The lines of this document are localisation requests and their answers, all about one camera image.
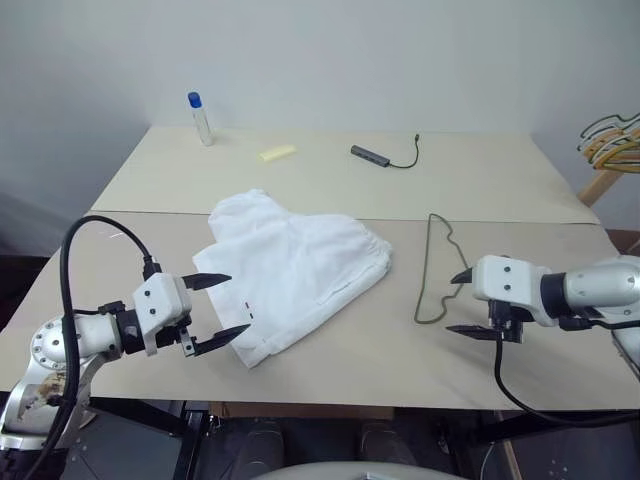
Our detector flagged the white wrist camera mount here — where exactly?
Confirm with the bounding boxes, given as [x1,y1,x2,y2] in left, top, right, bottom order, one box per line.
[472,255,554,329]
[132,272,193,357]

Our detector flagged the light wooden stick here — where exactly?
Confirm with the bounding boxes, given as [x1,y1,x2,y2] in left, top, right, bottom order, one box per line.
[498,409,522,480]

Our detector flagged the white shorts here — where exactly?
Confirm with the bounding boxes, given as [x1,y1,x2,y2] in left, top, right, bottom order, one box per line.
[192,187,394,370]

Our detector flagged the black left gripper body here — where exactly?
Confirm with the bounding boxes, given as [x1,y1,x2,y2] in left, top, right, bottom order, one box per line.
[154,314,199,360]

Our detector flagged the olive green wire hanger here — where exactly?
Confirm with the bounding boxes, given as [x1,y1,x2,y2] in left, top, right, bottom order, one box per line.
[413,212,474,327]

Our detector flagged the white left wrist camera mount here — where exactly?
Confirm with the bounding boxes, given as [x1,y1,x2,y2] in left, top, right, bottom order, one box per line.
[132,272,193,357]

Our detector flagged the dark rounded shape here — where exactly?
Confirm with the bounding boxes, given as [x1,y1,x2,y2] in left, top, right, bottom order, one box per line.
[233,419,290,472]
[356,419,417,467]

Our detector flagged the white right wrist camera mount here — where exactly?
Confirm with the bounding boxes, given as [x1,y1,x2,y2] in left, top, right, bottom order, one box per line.
[472,255,554,329]

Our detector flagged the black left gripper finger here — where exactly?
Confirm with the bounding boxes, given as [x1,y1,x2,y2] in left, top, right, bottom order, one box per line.
[181,272,233,293]
[191,323,252,358]

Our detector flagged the dark green wire hanger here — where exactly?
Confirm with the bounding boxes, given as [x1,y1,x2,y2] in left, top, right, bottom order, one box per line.
[574,112,640,151]

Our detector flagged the yellow sticky note pad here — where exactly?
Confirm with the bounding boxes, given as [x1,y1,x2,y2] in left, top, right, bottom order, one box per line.
[257,143,299,163]

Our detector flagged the grey usb hub with cable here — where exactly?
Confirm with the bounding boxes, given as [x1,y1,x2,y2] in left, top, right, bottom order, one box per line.
[349,132,422,170]

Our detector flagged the grey robot torso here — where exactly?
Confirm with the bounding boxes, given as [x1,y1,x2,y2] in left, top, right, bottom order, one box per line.
[259,458,442,480]

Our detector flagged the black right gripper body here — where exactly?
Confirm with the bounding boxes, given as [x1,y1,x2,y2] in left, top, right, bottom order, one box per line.
[487,298,526,345]

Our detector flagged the brown cardboard box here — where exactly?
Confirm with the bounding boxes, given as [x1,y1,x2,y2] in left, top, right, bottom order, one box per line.
[605,227,640,262]

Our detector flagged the clear bottle with blue cap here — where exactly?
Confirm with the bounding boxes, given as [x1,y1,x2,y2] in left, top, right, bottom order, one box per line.
[186,90,216,148]

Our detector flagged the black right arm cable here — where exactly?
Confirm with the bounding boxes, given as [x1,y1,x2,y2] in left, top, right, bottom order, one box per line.
[492,312,640,429]

